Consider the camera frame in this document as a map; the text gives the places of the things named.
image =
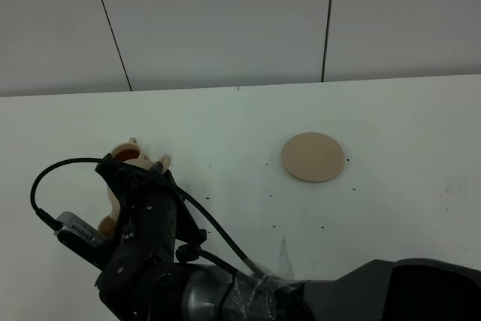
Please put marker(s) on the near beige teacup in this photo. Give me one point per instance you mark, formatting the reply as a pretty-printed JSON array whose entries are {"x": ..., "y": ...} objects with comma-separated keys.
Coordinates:
[{"x": 107, "y": 227}]

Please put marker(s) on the far beige teacup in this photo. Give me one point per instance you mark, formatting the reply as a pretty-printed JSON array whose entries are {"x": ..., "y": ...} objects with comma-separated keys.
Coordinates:
[{"x": 128, "y": 151}]

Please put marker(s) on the beige teapot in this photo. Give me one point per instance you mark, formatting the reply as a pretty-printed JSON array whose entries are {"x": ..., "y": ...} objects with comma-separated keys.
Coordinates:
[{"x": 147, "y": 164}]

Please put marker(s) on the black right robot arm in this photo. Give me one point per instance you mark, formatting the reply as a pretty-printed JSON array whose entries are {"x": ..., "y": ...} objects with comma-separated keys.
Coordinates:
[{"x": 410, "y": 289}]

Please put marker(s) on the beige teapot saucer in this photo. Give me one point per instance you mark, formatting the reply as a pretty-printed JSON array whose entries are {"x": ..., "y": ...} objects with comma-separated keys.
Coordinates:
[{"x": 312, "y": 157}]

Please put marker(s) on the beige teacup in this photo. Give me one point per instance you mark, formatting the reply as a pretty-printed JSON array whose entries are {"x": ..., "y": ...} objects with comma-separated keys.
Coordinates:
[
  {"x": 128, "y": 151},
  {"x": 107, "y": 227}
]

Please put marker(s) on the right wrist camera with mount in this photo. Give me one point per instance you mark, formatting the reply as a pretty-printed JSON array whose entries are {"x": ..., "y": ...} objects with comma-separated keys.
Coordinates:
[{"x": 81, "y": 238}]

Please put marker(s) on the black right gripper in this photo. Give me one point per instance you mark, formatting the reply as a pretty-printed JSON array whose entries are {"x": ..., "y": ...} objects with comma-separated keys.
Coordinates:
[{"x": 142, "y": 281}]

